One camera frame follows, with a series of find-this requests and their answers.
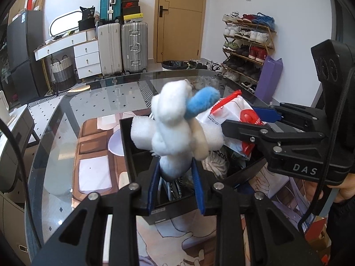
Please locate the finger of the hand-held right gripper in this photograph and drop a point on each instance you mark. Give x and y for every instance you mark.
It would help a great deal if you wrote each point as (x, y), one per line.
(241, 130)
(266, 115)

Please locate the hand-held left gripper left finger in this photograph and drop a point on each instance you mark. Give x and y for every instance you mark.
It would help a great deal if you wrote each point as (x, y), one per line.
(153, 194)

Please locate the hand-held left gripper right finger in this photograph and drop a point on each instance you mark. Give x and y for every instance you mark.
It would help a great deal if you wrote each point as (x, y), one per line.
(199, 196)

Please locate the white packet red label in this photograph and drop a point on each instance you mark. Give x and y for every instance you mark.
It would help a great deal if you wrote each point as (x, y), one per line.
(233, 110)

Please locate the black storage box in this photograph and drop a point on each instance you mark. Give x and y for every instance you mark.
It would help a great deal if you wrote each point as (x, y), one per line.
(138, 160)

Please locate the bagged white striped socks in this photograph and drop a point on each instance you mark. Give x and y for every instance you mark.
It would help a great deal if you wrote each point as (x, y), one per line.
(217, 163)

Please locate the white plush toy blue ear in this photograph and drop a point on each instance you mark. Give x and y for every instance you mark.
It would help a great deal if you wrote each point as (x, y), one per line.
(172, 108)

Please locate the person's right hand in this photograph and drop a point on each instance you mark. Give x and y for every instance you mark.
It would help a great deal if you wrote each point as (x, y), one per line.
(345, 189)

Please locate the purple yoga mat bag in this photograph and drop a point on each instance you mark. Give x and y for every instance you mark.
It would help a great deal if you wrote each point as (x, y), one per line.
(269, 80)

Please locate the rows of assorted shoes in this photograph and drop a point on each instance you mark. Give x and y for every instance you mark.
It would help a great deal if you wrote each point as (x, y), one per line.
(256, 54)

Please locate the printed table mat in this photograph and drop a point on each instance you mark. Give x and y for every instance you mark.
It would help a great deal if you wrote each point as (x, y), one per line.
(94, 171)

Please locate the red cardboard box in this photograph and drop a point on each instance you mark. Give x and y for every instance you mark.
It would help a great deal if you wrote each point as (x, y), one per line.
(316, 227)

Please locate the pile of loose sneakers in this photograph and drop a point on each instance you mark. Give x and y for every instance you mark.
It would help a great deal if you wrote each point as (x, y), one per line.
(202, 66)

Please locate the wooden shoe rack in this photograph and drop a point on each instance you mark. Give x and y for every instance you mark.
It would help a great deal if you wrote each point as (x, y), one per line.
(270, 32)

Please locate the person's dark clothing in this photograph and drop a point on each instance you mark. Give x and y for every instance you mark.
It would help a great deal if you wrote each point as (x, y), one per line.
(342, 235)

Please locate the tan wooden door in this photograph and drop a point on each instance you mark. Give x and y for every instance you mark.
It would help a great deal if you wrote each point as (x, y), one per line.
(177, 33)

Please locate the silver suitcase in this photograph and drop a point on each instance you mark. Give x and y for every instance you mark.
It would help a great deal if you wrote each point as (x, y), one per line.
(134, 47)

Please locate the beige low cabinet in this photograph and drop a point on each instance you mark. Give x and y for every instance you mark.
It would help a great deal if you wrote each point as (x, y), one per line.
(12, 227)

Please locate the grey side cabinet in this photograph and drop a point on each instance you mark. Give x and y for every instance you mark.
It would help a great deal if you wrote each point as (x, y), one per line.
(19, 133)

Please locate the grey white laundry basket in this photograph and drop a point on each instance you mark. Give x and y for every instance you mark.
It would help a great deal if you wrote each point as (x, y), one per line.
(63, 74)

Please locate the white dresser with drawers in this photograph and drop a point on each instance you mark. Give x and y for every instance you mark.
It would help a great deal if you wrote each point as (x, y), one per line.
(87, 58)

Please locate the white suitcase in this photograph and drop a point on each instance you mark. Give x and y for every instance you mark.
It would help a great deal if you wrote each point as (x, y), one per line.
(109, 48)

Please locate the black yellow shoe box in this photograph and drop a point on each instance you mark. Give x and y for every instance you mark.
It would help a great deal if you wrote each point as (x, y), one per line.
(132, 18)

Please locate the plain black shoe box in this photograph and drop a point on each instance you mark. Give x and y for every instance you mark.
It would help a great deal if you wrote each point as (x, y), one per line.
(131, 11)

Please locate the black shoe box red logo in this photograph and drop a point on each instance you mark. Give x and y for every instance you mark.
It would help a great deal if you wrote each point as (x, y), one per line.
(130, 4)

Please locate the white standing device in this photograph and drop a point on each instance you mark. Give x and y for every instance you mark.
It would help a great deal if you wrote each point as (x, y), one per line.
(3, 108)

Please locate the teal suitcase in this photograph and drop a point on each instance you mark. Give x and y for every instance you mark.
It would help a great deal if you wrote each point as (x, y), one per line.
(109, 2)

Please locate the black bag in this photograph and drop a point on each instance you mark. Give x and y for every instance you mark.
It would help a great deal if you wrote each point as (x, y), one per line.
(86, 19)

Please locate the dark grey refrigerator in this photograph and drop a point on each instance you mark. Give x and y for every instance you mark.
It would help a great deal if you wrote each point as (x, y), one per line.
(23, 55)

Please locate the oval white mirror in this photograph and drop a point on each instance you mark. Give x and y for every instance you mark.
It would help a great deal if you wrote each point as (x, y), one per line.
(65, 22)

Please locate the dark open wardrobe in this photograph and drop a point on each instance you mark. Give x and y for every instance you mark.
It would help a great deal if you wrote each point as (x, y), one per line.
(4, 47)

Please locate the brown cardboard box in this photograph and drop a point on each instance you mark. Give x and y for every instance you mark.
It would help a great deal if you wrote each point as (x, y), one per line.
(40, 1)

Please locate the red flat box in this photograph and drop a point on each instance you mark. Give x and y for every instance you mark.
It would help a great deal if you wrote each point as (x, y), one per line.
(29, 2)

